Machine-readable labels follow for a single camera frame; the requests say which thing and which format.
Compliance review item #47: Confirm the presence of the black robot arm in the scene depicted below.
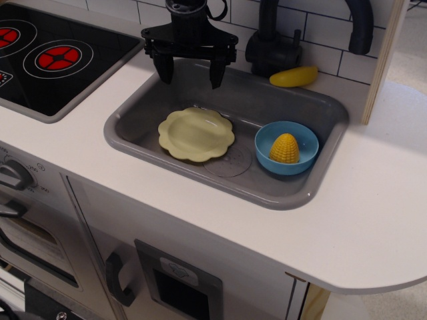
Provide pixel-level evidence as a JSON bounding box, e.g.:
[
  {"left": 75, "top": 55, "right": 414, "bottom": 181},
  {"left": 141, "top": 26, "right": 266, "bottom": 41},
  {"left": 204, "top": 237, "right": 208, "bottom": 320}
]
[{"left": 141, "top": 1, "right": 238, "bottom": 89}]

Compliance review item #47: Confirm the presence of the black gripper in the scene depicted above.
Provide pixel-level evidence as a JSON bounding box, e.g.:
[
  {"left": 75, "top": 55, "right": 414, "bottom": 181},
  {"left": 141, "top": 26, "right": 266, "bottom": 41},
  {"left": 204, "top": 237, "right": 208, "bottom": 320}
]
[{"left": 141, "top": 11, "right": 238, "bottom": 89}]

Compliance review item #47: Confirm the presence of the blue plastic bowl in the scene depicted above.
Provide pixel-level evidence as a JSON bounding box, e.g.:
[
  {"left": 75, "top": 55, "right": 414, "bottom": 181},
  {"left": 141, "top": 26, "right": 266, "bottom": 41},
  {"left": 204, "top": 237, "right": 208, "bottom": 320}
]
[{"left": 254, "top": 121, "right": 320, "bottom": 176}]

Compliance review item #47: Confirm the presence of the grey oven knob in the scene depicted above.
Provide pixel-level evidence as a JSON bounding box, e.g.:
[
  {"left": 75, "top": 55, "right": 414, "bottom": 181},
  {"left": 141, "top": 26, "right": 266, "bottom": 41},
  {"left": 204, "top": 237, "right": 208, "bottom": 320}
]
[{"left": 1, "top": 160, "right": 34, "bottom": 191}]

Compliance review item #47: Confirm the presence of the grey oven door handle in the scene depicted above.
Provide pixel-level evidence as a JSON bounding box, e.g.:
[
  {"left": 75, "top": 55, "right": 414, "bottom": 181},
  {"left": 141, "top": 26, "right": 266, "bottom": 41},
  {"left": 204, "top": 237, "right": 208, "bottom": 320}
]
[{"left": 0, "top": 200, "right": 27, "bottom": 218}]

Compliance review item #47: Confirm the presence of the black cabinet door handle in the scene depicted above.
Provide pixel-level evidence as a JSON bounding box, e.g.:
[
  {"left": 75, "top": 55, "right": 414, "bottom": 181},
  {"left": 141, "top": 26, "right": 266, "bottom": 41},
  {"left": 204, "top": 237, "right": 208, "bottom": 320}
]
[{"left": 105, "top": 252, "right": 136, "bottom": 307}]

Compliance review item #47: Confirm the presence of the dark grey toy faucet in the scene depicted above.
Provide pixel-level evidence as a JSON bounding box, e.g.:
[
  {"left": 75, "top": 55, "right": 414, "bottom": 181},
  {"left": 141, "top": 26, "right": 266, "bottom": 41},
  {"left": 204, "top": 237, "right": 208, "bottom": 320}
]
[{"left": 245, "top": 0, "right": 374, "bottom": 77}]

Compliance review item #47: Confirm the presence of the yellow toy corn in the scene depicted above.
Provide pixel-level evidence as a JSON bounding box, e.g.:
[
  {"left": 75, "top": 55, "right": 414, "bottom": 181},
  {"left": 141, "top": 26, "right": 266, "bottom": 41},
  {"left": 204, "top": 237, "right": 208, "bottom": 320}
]
[{"left": 269, "top": 133, "right": 300, "bottom": 164}]

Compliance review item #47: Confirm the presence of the wooden side panel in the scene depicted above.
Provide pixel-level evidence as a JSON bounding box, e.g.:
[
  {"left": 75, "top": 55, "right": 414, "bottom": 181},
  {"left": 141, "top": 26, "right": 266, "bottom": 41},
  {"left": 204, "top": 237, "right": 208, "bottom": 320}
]
[{"left": 360, "top": 0, "right": 409, "bottom": 125}]

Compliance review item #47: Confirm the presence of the black toy stovetop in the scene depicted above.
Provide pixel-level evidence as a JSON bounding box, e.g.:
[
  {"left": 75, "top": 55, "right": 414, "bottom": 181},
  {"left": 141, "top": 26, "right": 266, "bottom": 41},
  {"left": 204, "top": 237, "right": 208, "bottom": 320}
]
[{"left": 1, "top": 2, "right": 143, "bottom": 123}]

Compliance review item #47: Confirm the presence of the grey dispenser panel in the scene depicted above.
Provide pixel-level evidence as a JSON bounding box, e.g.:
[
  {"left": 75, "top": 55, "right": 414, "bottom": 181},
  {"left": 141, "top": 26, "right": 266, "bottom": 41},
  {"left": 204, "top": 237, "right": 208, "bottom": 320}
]
[{"left": 134, "top": 239, "right": 224, "bottom": 320}]

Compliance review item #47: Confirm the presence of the pale yellow scalloped plate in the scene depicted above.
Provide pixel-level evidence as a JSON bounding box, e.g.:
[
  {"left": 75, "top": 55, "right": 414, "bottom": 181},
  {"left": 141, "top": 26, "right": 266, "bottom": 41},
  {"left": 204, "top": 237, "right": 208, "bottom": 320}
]
[{"left": 157, "top": 107, "right": 235, "bottom": 163}]

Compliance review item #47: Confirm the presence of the yellow toy banana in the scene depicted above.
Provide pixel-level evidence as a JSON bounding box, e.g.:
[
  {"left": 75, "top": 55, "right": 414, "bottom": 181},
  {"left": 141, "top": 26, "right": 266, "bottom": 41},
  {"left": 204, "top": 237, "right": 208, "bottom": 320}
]
[{"left": 269, "top": 66, "right": 318, "bottom": 87}]

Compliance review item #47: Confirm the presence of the grey toy sink basin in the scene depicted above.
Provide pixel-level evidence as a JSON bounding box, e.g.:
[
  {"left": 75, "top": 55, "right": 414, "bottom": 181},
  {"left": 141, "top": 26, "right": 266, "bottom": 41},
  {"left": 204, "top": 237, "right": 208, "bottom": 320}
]
[{"left": 104, "top": 59, "right": 349, "bottom": 210}]

